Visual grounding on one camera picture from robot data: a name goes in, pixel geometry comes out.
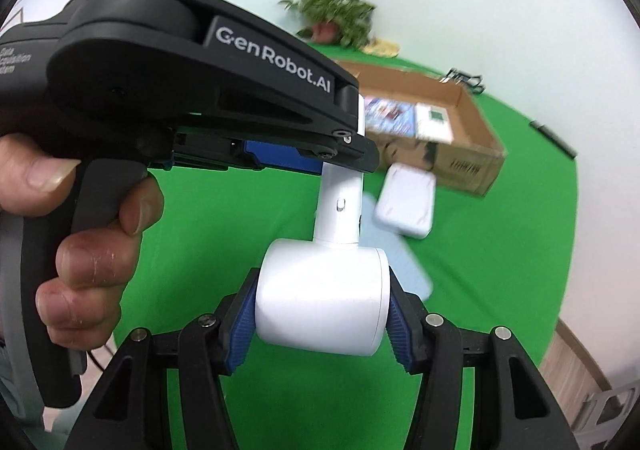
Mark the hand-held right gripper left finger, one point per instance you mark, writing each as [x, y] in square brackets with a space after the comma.
[242, 330]

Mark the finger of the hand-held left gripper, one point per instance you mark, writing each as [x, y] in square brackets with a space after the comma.
[280, 154]

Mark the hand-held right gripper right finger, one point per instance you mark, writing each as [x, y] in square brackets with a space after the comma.
[400, 335]

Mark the white hand-held fan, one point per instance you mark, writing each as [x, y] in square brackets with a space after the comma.
[320, 295]

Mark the person's left hand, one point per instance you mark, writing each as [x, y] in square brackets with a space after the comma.
[90, 260]

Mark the light blue flat pouch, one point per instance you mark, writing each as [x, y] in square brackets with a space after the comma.
[407, 265]

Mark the green tablecloth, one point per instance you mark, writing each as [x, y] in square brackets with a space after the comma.
[210, 230]

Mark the colourful printed toy box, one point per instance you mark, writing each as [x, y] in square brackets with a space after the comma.
[390, 114]

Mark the white plastic case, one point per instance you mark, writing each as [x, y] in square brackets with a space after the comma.
[406, 202]

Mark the white card green print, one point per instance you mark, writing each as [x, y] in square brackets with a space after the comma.
[434, 127]

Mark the potted plant pink pot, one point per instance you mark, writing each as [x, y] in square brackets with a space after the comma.
[332, 4]

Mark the brown cardboard box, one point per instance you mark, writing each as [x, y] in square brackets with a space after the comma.
[465, 164]

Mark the grey chair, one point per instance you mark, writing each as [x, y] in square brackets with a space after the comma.
[600, 405]

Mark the black flat bar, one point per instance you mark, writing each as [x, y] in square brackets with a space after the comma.
[552, 137]

